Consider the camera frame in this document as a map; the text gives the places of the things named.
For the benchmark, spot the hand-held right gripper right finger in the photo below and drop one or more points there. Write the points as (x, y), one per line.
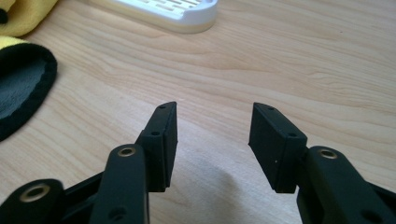
(274, 149)

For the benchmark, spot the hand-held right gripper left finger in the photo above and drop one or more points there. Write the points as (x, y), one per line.
(162, 146)

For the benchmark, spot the white plastic rack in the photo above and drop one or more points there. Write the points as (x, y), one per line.
(174, 12)

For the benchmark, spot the yellow towel with black trim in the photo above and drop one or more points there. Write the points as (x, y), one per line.
(21, 84)

